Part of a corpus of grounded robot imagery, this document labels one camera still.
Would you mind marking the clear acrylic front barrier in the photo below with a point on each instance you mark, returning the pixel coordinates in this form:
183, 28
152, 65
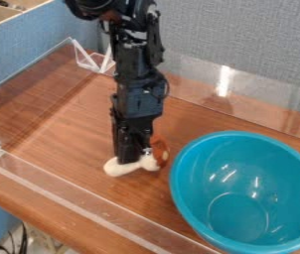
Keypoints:
116, 218

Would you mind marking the white brown toy mushroom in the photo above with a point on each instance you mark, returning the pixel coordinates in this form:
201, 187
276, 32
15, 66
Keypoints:
152, 161

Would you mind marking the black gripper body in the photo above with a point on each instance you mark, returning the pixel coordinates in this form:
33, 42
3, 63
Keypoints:
138, 100

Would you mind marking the clear acrylic back barrier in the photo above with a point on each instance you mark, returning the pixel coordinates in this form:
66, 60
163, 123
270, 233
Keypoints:
251, 97

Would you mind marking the clear acrylic barrier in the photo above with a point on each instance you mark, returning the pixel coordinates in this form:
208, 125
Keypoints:
116, 218
251, 97

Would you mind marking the clear acrylic corner bracket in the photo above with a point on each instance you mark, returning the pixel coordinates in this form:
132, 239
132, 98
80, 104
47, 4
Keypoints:
93, 61

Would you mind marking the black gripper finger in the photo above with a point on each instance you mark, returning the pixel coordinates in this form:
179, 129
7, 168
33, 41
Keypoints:
141, 129
121, 140

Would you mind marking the wooden shelf box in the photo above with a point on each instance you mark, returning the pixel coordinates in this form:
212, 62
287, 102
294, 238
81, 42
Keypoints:
14, 8

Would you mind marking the blue plastic bowl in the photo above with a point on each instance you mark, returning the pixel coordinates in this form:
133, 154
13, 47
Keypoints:
235, 185

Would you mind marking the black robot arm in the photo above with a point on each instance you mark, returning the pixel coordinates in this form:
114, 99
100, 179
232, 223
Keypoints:
132, 21

